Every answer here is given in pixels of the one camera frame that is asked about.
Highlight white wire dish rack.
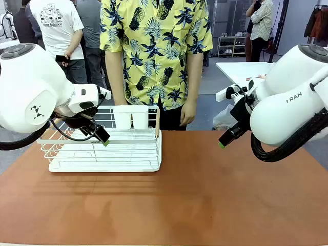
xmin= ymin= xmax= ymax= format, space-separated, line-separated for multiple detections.
xmin=36 ymin=105 xmax=162 ymax=173

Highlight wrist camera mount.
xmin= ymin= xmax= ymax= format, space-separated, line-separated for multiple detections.
xmin=215 ymin=84 xmax=248 ymax=103
xmin=98 ymin=86 xmax=112 ymax=100

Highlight thin black cable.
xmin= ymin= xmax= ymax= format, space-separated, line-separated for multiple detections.
xmin=48 ymin=86 xmax=108 ymax=142

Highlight person in dark clothes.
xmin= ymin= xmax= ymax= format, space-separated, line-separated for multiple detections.
xmin=13 ymin=0 xmax=39 ymax=45

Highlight small brown items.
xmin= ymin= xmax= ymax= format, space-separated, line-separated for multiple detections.
xmin=245 ymin=73 xmax=268 ymax=81

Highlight arm black cable bundle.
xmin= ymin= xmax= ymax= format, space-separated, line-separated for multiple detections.
xmin=250 ymin=107 xmax=328 ymax=162
xmin=0 ymin=120 xmax=51 ymax=151

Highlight person in pineapple shirt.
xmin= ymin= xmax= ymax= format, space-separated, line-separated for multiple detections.
xmin=99 ymin=0 xmax=214 ymax=111

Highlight left arm black cable bundle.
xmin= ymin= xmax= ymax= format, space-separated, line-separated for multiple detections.
xmin=0 ymin=120 xmax=51 ymax=151

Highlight black stand pole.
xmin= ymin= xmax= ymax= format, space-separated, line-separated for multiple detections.
xmin=268 ymin=0 xmax=290 ymax=64

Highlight hanging dark clothes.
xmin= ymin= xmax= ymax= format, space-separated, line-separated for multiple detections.
xmin=303 ymin=5 xmax=328 ymax=44

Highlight person's right forearm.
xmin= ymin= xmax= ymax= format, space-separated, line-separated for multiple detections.
xmin=105 ymin=50 xmax=126 ymax=102

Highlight white humanoid robot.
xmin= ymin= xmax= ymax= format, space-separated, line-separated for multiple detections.
xmin=0 ymin=11 xmax=18 ymax=40

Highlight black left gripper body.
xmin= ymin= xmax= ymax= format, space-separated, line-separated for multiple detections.
xmin=55 ymin=106 xmax=99 ymax=130

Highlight right arm black cable bundle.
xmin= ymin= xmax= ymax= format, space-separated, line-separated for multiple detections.
xmin=250 ymin=107 xmax=328 ymax=162

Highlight clear plastic bag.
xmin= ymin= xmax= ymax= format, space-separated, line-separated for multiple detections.
xmin=213 ymin=104 xmax=235 ymax=131

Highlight person in striped shirt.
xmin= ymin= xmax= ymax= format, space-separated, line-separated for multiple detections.
xmin=245 ymin=0 xmax=274 ymax=63

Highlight white utensil holder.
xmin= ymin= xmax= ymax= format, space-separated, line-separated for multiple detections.
xmin=112 ymin=105 xmax=149 ymax=130

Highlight white table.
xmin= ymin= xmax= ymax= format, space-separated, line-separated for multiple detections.
xmin=216 ymin=61 xmax=275 ymax=87

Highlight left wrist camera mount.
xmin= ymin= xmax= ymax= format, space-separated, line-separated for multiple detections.
xmin=98 ymin=86 xmax=112 ymax=100

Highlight man in grey shirt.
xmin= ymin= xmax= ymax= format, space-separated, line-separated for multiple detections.
xmin=76 ymin=0 xmax=109 ymax=89

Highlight black trousers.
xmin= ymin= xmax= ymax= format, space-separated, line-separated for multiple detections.
xmin=157 ymin=98 xmax=190 ymax=131

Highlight man in white T-shirt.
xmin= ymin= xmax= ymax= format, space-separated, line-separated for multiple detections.
xmin=25 ymin=0 xmax=87 ymax=85

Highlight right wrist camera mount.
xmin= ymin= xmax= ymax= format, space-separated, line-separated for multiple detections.
xmin=215 ymin=84 xmax=248 ymax=103

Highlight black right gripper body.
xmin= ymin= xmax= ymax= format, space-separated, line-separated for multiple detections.
xmin=230 ymin=98 xmax=254 ymax=133

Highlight white shoe rack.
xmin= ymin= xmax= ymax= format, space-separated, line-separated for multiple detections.
xmin=217 ymin=35 xmax=247 ymax=58

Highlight person's left hand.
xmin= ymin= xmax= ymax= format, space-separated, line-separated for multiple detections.
xmin=179 ymin=99 xmax=198 ymax=127

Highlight person's left forearm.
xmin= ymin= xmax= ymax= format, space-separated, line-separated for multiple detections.
xmin=183 ymin=50 xmax=204 ymax=103

